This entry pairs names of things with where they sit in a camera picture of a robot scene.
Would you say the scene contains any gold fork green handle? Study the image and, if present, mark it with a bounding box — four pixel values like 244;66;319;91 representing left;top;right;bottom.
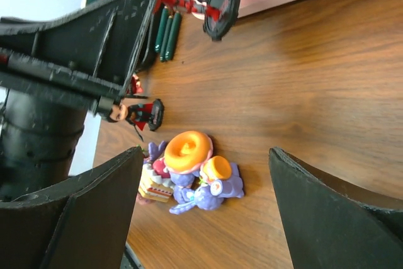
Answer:
165;12;182;60

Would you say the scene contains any gold knife green handle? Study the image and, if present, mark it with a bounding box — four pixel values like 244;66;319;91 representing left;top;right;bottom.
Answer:
159;16;174;62

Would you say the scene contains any purple octopus orange hat toy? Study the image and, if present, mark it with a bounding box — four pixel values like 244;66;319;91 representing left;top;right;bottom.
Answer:
147;130;213;174

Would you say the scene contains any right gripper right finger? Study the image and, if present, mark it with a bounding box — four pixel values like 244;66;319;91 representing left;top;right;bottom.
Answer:
269;147;402;268

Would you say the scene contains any black-haired ninja figurine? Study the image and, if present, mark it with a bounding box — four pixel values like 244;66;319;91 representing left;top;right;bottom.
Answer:
105;99;164;142

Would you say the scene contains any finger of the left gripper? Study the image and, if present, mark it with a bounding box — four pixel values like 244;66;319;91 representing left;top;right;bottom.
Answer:
1;0;157;115

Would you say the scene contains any strawberry cake toy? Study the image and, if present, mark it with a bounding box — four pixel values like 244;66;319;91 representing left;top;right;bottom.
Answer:
138;156;175;202

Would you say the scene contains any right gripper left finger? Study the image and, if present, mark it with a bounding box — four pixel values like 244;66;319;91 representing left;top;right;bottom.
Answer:
1;147;143;268

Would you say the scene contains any gold spoon green handle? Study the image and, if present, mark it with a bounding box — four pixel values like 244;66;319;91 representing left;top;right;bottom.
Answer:
154;6;169;53

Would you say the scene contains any pink bunny toy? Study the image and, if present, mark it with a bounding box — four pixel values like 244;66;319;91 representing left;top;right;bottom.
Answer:
136;193;152;205

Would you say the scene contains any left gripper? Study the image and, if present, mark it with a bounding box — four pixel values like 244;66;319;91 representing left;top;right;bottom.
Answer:
1;90;86;202

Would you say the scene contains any purple bear toy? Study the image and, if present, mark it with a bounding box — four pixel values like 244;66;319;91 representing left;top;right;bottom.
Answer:
169;156;245;215

